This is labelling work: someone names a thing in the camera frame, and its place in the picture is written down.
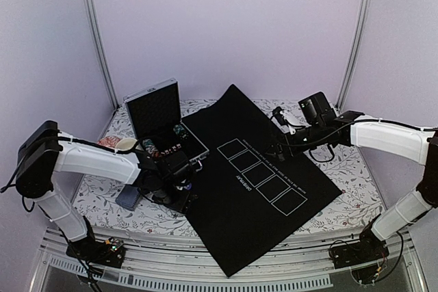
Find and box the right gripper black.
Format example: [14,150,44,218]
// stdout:
[263,122,326,162]

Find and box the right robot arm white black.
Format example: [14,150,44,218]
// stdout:
[271,92,437,262]

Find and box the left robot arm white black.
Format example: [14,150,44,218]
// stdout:
[1,120,203,261]

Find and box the dice row in case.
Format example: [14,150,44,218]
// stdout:
[162,143,181,155]

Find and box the front poker chip stack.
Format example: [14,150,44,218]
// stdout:
[141,139,164,159]

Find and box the green poker chip stack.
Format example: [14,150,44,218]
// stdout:
[173,124,189,140]

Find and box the blue playing card deck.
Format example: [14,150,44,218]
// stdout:
[116,185,140,211]

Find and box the cream ceramic cup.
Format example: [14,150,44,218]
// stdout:
[115,137,140,153]

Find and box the black poker play mat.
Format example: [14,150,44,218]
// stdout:
[183,85,341,277]

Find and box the aluminium poker chip case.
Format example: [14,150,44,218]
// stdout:
[124,78,209,162]

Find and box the red patterned small dish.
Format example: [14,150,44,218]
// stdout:
[97,135,121,148]

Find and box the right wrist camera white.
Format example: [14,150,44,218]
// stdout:
[272,107,303,135]

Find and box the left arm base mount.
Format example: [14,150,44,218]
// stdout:
[66,237,126,269]

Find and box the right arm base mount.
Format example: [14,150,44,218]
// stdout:
[328,234,389,284]

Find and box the right aluminium frame post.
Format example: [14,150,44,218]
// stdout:
[336,0,371,110]

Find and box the aluminium frame post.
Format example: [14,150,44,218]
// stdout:
[336,0,371,110]
[83,0,119,110]

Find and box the left aluminium frame post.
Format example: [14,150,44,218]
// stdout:
[83,0,119,110]

